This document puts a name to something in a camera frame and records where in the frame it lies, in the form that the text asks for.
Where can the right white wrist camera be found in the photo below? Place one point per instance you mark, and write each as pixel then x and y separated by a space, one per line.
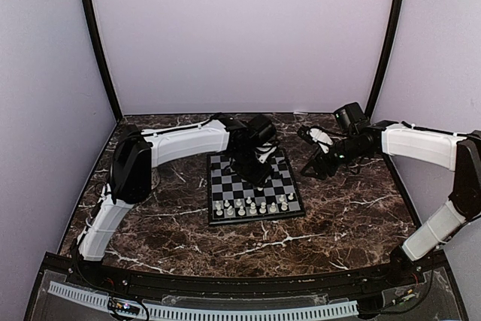
pixel 314 135

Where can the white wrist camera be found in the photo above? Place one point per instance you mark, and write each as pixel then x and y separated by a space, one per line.
pixel 263 154
pixel 314 135

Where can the black grey chessboard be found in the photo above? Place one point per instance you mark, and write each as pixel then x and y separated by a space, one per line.
pixel 223 183

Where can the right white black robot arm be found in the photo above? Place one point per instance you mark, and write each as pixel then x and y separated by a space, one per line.
pixel 455 152

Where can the white patterned mug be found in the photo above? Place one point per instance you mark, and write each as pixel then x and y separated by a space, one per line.
pixel 155 178

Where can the left black frame post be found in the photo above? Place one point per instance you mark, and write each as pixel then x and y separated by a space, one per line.
pixel 97 46

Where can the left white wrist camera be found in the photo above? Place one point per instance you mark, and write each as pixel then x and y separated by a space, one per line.
pixel 263 154

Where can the white slotted cable duct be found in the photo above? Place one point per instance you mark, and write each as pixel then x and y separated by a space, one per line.
pixel 182 308

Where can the right black frame post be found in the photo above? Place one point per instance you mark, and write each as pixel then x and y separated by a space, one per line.
pixel 386 51

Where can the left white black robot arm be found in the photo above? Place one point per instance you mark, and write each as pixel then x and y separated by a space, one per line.
pixel 248 144

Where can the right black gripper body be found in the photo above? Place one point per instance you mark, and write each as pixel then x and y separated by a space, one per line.
pixel 320 158

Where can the black front rail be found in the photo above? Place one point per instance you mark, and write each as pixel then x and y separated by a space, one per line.
pixel 359 282

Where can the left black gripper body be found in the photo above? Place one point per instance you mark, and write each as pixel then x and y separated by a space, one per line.
pixel 247 168

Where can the black frame post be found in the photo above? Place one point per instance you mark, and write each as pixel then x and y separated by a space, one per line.
pixel 97 46
pixel 386 51

